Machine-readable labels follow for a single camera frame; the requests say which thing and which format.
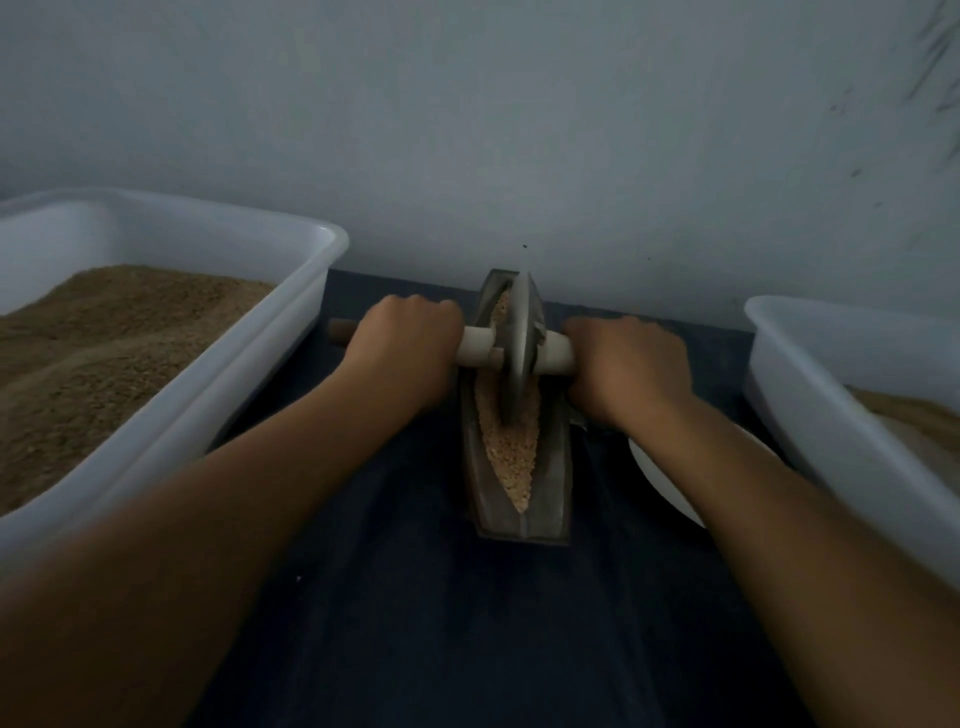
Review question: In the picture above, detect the boat-shaped metal grinding trough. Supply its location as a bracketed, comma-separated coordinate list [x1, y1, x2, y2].
[459, 268, 575, 545]

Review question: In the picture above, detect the large brown grain heap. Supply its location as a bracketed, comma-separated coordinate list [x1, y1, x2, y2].
[847, 385, 960, 452]
[0, 265, 278, 515]

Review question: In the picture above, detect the person's right forearm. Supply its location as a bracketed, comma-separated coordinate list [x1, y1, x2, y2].
[630, 397, 960, 728]

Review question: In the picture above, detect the dark blue table cloth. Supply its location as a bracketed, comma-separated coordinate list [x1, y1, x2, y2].
[187, 270, 834, 728]

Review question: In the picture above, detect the person's left forearm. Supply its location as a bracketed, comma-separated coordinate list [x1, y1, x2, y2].
[0, 367, 422, 728]

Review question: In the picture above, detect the person's right hand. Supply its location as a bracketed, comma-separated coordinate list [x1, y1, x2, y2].
[562, 315, 696, 432]

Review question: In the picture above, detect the white plastic tub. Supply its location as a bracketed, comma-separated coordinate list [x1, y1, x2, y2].
[744, 294, 960, 587]
[0, 187, 351, 572]

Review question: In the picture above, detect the white round plate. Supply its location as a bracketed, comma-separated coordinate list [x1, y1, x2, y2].
[627, 424, 782, 530]

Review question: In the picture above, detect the person's left hand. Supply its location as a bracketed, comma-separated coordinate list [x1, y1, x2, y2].
[339, 294, 467, 417]

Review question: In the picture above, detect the metal grinding wheel with handle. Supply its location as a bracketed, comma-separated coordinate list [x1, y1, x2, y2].
[328, 267, 576, 426]

